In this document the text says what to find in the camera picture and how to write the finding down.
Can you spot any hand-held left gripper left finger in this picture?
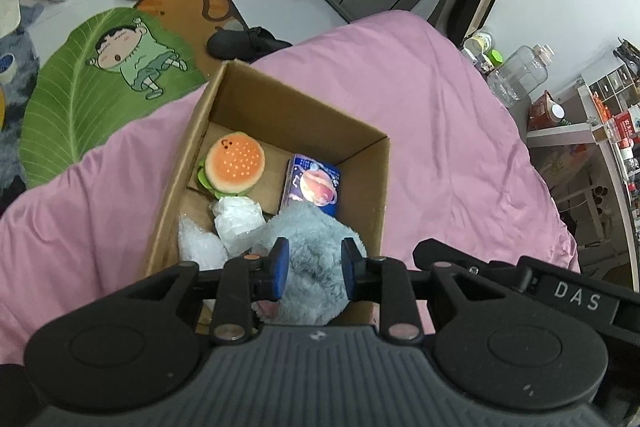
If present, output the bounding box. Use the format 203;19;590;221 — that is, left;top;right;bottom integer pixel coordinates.
120;237;291;345

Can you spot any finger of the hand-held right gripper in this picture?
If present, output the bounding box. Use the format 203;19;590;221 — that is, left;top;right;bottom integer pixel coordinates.
412;238;521;283

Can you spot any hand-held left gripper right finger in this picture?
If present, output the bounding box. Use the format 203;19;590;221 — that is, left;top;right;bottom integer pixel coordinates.
341;237;506;343

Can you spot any grey plush toy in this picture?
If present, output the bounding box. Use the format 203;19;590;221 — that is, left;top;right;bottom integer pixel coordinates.
250;201;368;327

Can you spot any white plastic packet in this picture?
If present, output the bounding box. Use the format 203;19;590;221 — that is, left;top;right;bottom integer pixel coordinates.
209;196;267;258
177;213;228;270

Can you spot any brown cardboard box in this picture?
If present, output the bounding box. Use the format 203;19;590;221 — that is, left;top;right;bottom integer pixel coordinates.
144;60;391;338

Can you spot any burger plush toy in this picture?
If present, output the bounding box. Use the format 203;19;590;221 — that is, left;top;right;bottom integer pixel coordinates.
197;132;266;199

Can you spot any pink bed sheet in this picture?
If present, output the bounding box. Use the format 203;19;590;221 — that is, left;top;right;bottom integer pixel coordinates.
0;9;581;368

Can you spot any white shelf rack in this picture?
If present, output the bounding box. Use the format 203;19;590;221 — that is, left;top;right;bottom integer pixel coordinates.
525;77;640;293

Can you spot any orange snack bag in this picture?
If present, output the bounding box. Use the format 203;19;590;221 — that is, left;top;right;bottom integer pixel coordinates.
527;90;568;130

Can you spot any clear plastic jar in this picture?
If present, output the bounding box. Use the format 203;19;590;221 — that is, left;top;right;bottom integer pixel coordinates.
487;44;556;108

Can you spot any white bottle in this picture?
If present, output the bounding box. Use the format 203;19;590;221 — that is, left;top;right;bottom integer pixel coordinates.
462;29;496;58

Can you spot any small drawer organizer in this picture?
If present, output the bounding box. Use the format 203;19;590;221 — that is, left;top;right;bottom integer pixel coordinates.
582;62;640;108

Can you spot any black fabric shoe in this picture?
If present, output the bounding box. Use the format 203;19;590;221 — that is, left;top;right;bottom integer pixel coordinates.
206;26;294;62

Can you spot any green leaf cartoon rug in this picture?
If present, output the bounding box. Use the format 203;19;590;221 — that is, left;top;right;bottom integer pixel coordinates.
20;7;208;190

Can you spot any black clothes pile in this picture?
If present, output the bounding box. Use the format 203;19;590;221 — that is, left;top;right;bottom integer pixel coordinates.
0;174;26;215

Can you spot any orange cat rug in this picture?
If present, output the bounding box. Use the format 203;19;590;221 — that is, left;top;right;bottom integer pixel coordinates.
135;0;251;58

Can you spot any blue shaggy rug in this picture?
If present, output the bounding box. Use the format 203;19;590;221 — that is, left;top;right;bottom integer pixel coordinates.
0;2;46;208

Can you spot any white cushion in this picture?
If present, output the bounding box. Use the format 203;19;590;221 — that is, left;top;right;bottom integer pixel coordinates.
0;0;23;38

